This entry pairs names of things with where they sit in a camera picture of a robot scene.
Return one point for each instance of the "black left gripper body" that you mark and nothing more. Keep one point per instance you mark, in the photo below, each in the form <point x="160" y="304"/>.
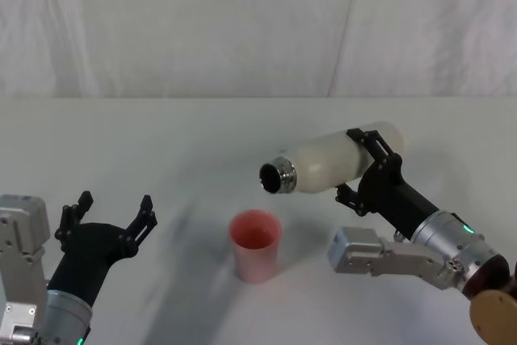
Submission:
<point x="89" y="248"/>

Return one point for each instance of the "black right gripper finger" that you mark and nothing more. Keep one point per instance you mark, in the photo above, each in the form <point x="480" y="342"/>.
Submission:
<point x="373" y="145"/>
<point x="347" y="197"/>

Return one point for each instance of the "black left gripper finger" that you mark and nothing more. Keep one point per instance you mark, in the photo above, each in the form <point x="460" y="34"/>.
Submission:
<point x="69" y="220"/>
<point x="143" y="224"/>

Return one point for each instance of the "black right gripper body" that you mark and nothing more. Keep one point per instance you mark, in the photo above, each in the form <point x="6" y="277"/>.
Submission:
<point x="383" y="195"/>

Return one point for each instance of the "cream vacuum bottle steel neck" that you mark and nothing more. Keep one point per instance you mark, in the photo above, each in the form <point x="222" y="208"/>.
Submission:
<point x="327" y="163"/>

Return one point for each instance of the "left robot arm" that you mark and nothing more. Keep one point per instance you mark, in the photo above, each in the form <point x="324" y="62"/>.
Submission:
<point x="24" y="240"/>

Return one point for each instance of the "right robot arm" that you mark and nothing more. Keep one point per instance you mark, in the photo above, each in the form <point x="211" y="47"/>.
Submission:
<point x="444" y="248"/>

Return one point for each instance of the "white table cloth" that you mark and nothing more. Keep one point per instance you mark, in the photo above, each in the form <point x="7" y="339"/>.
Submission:
<point x="182" y="151"/>

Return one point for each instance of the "pink cup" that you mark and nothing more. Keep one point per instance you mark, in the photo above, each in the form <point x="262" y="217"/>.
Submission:
<point x="254" y="256"/>

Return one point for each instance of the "white wrinkled curtain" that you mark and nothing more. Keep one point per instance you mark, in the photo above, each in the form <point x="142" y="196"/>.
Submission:
<point x="202" y="26"/>

